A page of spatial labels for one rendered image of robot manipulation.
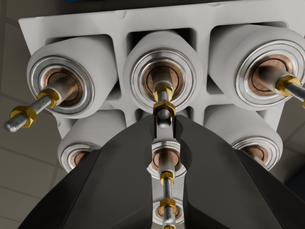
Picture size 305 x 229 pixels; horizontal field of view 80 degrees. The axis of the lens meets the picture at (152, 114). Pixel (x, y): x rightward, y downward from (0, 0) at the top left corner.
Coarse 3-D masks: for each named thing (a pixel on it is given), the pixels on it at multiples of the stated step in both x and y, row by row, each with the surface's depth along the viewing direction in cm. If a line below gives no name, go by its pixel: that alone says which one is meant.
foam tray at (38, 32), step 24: (240, 0) 23; (264, 0) 23; (288, 0) 23; (24, 24) 25; (48, 24) 25; (72, 24) 25; (96, 24) 25; (120, 24) 25; (144, 24) 25; (168, 24) 25; (192, 24) 24; (216, 24) 24; (264, 24) 30; (288, 24) 24; (120, 48) 26; (120, 72) 28; (120, 96) 31; (216, 96) 29; (72, 120) 34
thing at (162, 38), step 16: (160, 32) 24; (176, 32) 32; (144, 48) 20; (176, 48) 19; (192, 48) 20; (128, 64) 20; (192, 64) 20; (128, 80) 21; (128, 96) 23; (192, 96) 22; (176, 112) 24
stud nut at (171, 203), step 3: (168, 198) 20; (162, 201) 20; (165, 201) 20; (168, 201) 20; (171, 201) 20; (174, 201) 20; (162, 204) 20; (165, 204) 19; (168, 204) 19; (171, 204) 19; (174, 204) 20; (162, 207) 20; (165, 207) 20; (171, 207) 20; (174, 207) 20; (162, 210) 20; (174, 210) 20; (162, 213) 20
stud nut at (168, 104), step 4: (164, 100) 14; (156, 104) 14; (160, 104) 14; (164, 104) 14; (168, 104) 14; (172, 104) 14; (156, 108) 14; (160, 108) 14; (164, 108) 14; (168, 108) 14; (172, 108) 14; (156, 112) 14; (172, 112) 14
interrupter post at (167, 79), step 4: (156, 76) 20; (160, 76) 19; (164, 76) 19; (168, 76) 20; (156, 80) 19; (160, 80) 18; (164, 80) 18; (168, 80) 18; (156, 84) 18; (160, 84) 18; (168, 84) 18; (172, 84) 19; (152, 88) 18; (172, 88) 18; (152, 92) 19; (172, 92) 18
